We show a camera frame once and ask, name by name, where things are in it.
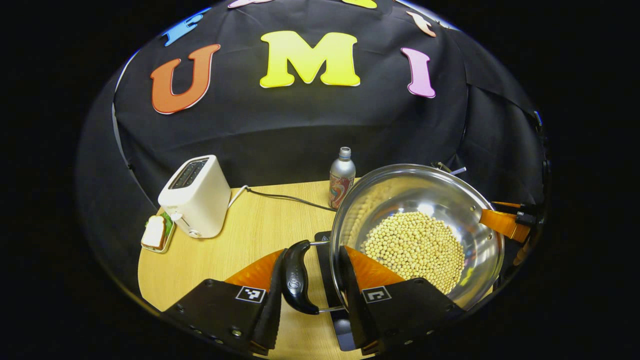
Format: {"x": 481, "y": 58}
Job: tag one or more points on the black induction cooktop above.
{"x": 345, "y": 330}

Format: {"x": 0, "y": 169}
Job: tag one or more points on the black backdrop cloth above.
{"x": 280, "y": 130}

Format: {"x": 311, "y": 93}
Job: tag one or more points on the silver drink bottle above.
{"x": 342, "y": 182}

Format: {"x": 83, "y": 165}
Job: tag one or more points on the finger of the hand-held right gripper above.
{"x": 525, "y": 207}
{"x": 502, "y": 224}

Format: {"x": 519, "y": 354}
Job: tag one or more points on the small glass plate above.
{"x": 169, "y": 237}

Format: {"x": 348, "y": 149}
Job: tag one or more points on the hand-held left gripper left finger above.
{"x": 272, "y": 310}

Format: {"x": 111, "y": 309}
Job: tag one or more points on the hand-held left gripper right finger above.
{"x": 357, "y": 310}

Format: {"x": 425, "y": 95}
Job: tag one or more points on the toast slice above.
{"x": 153, "y": 232}

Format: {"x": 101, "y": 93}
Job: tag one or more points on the pile of soybeans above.
{"x": 415, "y": 250}

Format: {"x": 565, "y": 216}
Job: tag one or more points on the white toaster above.
{"x": 197, "y": 200}

